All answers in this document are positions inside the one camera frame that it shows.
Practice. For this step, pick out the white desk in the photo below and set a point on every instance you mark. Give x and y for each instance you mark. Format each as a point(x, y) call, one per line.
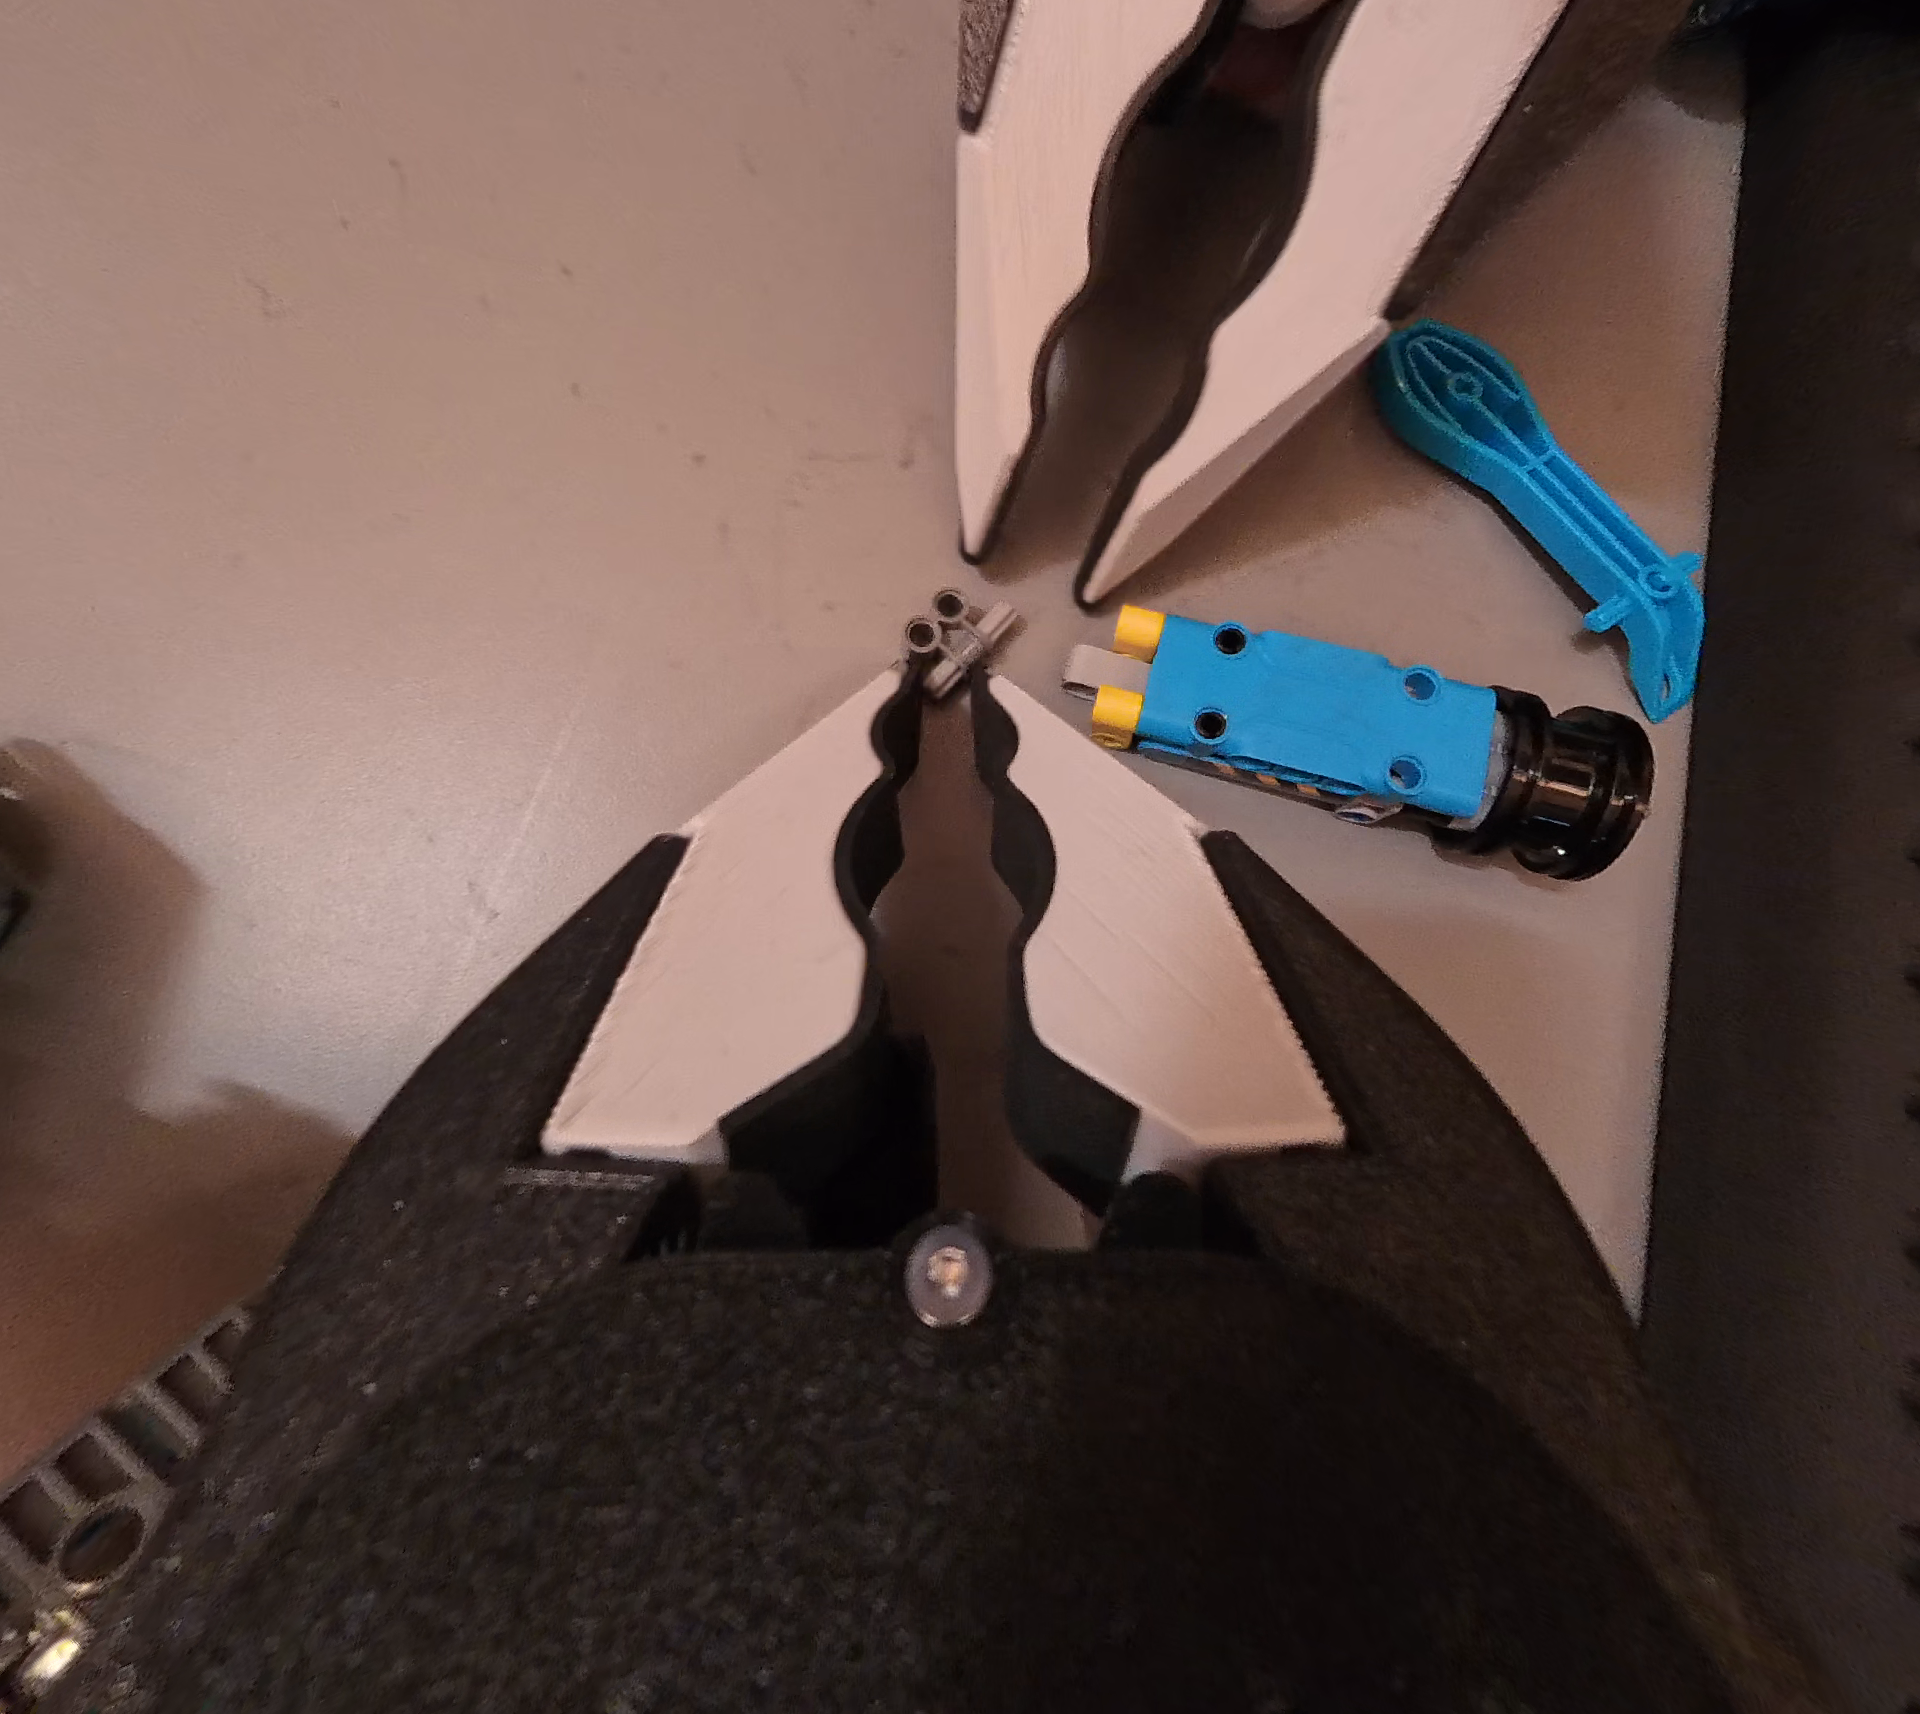
point(450, 245)

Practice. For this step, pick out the blue brick separator tool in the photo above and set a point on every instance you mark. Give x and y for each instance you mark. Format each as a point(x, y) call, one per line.
point(1560, 498)

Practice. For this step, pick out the blue tracked toy robot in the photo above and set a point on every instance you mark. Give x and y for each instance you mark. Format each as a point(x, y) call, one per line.
point(90, 1518)

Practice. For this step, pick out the blue grey brick assembly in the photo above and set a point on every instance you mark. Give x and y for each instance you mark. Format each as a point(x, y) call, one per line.
point(1304, 709)

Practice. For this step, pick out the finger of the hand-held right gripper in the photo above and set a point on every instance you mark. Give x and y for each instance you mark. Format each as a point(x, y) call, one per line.
point(1394, 139)
point(1081, 95)

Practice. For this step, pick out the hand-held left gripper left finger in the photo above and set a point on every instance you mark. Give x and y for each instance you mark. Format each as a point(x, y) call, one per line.
point(720, 978)

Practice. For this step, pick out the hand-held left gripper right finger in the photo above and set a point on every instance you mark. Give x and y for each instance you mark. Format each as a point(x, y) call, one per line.
point(1171, 994)

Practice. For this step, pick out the grey double connector piece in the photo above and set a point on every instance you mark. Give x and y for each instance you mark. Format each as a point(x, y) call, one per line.
point(944, 648)

